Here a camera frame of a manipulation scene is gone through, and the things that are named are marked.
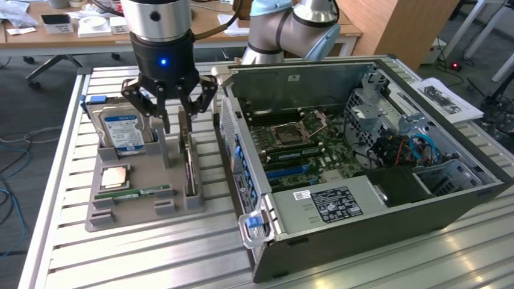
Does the metal disk bay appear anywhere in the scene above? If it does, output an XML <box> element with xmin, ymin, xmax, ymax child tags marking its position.
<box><xmin>412</xmin><ymin>159</ymin><xmax>483</xmax><ymax>196</ymax></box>

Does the metal socket cover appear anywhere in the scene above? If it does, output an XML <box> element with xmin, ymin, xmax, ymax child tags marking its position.
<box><xmin>299</xmin><ymin>107</ymin><xmax>328</xmax><ymax>138</ymax></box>

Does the small white box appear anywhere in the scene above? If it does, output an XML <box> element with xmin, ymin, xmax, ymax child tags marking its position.
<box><xmin>108</xmin><ymin>15</ymin><xmax>129</xmax><ymax>36</ymax></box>

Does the white paper pile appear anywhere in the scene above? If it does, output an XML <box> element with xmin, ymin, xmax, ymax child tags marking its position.
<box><xmin>216</xmin><ymin>13</ymin><xmax>252</xmax><ymax>37</ymax></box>

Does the open dark PC case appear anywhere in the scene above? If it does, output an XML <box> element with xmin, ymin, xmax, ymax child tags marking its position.
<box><xmin>209</xmin><ymin>58</ymin><xmax>514</xmax><ymax>284</ymax></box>

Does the CPU socket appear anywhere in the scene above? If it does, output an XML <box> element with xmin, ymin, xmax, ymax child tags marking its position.
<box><xmin>271</xmin><ymin>123</ymin><xmax>311</xmax><ymax>149</ymax></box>

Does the green motherboard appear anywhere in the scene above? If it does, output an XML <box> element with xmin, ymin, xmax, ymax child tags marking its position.
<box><xmin>239</xmin><ymin>101</ymin><xmax>376</xmax><ymax>193</ymax></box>

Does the printed paper stack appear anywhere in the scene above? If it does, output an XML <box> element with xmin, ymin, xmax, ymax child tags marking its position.
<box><xmin>408</xmin><ymin>76</ymin><xmax>486</xmax><ymax>125</ymax></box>

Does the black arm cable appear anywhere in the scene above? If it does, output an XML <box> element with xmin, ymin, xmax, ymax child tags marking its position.
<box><xmin>191</xmin><ymin>0</ymin><xmax>244</xmax><ymax>40</ymax></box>

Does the white table frame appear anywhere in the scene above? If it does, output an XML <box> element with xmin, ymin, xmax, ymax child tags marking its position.
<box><xmin>439</xmin><ymin>0</ymin><xmax>514</xmax><ymax>82</ymax></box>

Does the black cable bundle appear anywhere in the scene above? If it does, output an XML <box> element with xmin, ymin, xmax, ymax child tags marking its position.
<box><xmin>352</xmin><ymin>135</ymin><xmax>414</xmax><ymax>168</ymax></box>

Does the clear plastic bag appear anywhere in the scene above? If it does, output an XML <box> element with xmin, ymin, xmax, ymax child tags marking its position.
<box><xmin>0</xmin><ymin>0</ymin><xmax>40</xmax><ymax>28</ymax></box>

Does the wooden desk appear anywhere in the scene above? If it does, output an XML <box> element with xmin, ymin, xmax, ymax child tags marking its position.
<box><xmin>0</xmin><ymin>0</ymin><xmax>364</xmax><ymax>66</ymax></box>

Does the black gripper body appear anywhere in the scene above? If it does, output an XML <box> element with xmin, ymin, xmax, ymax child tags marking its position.
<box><xmin>129</xmin><ymin>33</ymin><xmax>200</xmax><ymax>99</ymax></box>

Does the white floor cable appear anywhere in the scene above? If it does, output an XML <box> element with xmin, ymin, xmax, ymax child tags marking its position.
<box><xmin>0</xmin><ymin>125</ymin><xmax>64</xmax><ymax>145</ymax></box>

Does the cardboard box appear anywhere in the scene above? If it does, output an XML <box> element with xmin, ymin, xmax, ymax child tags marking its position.
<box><xmin>232</xmin><ymin>0</ymin><xmax>255</xmax><ymax>21</ymax></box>

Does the blue expansion slot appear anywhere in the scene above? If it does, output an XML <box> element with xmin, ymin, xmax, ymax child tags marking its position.
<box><xmin>264</xmin><ymin>164</ymin><xmax>313</xmax><ymax>181</ymax></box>

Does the perforated metal drive cage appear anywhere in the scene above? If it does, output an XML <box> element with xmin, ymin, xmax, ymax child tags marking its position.
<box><xmin>343</xmin><ymin>69</ymin><xmax>408</xmax><ymax>159</ymax></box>

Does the grey parts rack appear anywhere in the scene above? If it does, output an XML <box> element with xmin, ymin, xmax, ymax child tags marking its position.
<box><xmin>84</xmin><ymin>114</ymin><xmax>208</xmax><ymax>234</ymax></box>

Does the silver power supply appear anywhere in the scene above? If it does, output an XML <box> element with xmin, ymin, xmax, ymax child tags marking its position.
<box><xmin>269</xmin><ymin>175</ymin><xmax>389</xmax><ymax>236</ymax></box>

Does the hard disk with blue rails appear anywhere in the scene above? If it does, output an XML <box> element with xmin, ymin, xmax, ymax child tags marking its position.
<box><xmin>78</xmin><ymin>93</ymin><xmax>156</xmax><ymax>158</ymax></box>

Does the CPU chip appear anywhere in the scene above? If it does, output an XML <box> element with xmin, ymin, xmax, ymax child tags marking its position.
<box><xmin>100</xmin><ymin>166</ymin><xmax>132</xmax><ymax>191</ymax></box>

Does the blue floor cable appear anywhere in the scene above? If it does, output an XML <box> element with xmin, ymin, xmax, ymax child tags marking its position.
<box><xmin>0</xmin><ymin>143</ymin><xmax>32</xmax><ymax>260</ymax></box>

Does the small white device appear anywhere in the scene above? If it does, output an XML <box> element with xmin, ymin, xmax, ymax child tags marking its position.
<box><xmin>424</xmin><ymin>45</ymin><xmax>443</xmax><ymax>64</ymax></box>

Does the black tripod stand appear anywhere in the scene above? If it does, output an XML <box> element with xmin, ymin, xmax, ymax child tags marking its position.
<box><xmin>467</xmin><ymin>69</ymin><xmax>514</xmax><ymax>135</ymax></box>

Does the white tape roll on base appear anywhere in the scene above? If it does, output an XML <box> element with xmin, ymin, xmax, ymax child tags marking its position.
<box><xmin>76</xmin><ymin>16</ymin><xmax>113</xmax><ymax>39</ymax></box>

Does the wooden cabinet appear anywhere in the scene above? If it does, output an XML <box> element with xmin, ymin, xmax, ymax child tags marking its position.
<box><xmin>336</xmin><ymin>0</ymin><xmax>462</xmax><ymax>70</ymax></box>

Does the white box with black lid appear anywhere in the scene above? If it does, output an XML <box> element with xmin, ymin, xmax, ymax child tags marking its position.
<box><xmin>40</xmin><ymin>13</ymin><xmax>73</xmax><ymax>35</ymax></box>

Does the blue case release latch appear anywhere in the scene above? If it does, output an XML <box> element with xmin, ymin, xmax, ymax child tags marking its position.
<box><xmin>244</xmin><ymin>217</ymin><xmax>263</xmax><ymax>238</ymax></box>

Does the green graphics card black shroud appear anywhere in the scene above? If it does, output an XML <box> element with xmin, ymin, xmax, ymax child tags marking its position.
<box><xmin>177</xmin><ymin>105</ymin><xmax>200</xmax><ymax>196</ymax></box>

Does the blue disk wire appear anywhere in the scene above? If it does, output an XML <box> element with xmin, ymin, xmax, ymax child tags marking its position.
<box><xmin>408</xmin><ymin>133</ymin><xmax>443</xmax><ymax>166</ymax></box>

